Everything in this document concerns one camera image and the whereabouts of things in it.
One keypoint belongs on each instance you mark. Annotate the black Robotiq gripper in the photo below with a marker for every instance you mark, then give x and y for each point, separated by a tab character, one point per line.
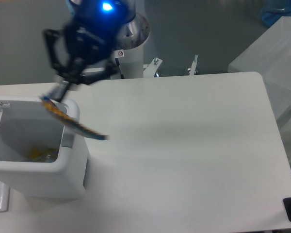
90	36

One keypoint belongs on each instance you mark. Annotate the blue snack wrapper bag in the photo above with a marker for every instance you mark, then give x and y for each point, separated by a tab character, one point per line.
68	119

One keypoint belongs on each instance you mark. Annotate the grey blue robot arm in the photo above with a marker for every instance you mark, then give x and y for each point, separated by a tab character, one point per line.
132	34

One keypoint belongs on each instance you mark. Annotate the white plastic trash can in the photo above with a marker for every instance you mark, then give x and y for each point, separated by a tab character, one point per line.
25	124

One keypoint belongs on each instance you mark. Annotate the yellow trash inside can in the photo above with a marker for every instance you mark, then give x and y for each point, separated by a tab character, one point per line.
48	155

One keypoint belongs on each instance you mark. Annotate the translucent white storage box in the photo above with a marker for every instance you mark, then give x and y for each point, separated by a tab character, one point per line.
270	56

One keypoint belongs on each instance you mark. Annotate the blue water jug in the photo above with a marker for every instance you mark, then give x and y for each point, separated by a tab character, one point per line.
273	10

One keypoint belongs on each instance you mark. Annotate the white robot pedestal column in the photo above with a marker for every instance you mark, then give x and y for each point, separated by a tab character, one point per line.
131	63

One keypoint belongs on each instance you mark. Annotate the white pedestal mounting bracket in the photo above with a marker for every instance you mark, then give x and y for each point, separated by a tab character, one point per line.
153	69

